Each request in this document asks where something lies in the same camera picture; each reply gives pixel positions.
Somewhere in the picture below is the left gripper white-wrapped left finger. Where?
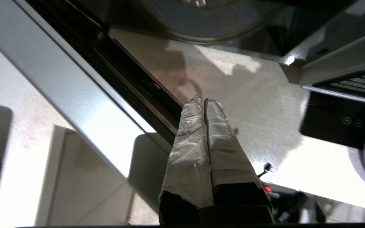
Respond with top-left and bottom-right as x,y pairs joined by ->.
159,95 -> 214,209

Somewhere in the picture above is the left gripper white-wrapped right finger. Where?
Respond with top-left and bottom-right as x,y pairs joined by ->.
205,99 -> 272,209

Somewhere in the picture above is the black glass microwave door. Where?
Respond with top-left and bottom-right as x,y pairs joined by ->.
0,0 -> 184,212

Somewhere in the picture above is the black induction cooktop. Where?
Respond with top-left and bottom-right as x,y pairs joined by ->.
300,92 -> 365,149

